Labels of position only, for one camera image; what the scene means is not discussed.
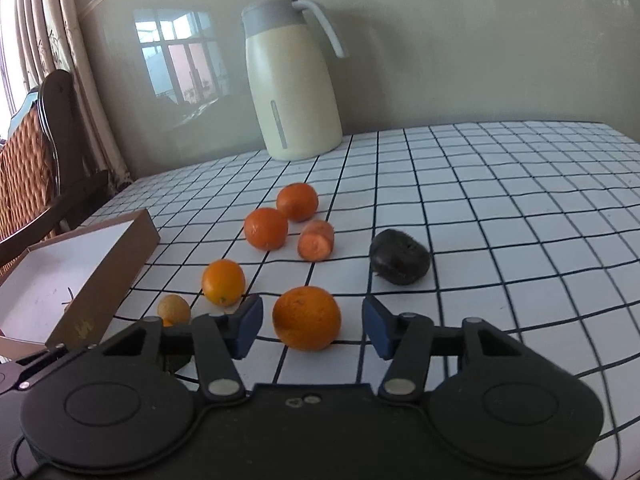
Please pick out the small yellow fruit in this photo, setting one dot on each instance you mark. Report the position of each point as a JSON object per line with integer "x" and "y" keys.
{"x": 173, "y": 309}

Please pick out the dark brown round fruit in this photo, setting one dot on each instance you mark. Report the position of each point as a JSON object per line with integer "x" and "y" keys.
{"x": 400, "y": 257}

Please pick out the large orange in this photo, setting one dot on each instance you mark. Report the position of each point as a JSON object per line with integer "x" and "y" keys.
{"x": 306, "y": 317}

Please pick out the dark wooden armchair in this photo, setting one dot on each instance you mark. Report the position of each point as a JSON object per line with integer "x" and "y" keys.
{"x": 62, "y": 125}

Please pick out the orange carrot piece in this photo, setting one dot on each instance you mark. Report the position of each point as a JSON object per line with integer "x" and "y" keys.
{"x": 316, "y": 241}

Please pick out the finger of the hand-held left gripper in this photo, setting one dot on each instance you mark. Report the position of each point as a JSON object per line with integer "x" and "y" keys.
{"x": 30, "y": 367}

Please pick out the cream thermos jug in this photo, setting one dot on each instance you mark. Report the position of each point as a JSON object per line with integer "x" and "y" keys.
{"x": 290, "y": 100}

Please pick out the beige patterned curtain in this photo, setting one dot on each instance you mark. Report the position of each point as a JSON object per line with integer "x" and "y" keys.
{"x": 65, "y": 35}

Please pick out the white cardboard tray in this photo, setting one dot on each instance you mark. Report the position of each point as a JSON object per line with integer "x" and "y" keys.
{"x": 500, "y": 210}

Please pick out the small glossy orange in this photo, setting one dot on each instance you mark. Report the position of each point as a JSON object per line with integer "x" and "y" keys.
{"x": 223, "y": 282}

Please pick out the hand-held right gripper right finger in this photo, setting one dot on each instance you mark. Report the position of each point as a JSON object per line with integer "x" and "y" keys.
{"x": 377, "y": 327}

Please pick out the orange woven chair cushion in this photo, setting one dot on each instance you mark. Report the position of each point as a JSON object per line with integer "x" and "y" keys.
{"x": 25, "y": 170}

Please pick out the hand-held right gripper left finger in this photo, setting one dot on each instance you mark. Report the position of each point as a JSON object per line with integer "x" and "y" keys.
{"x": 247, "y": 327}

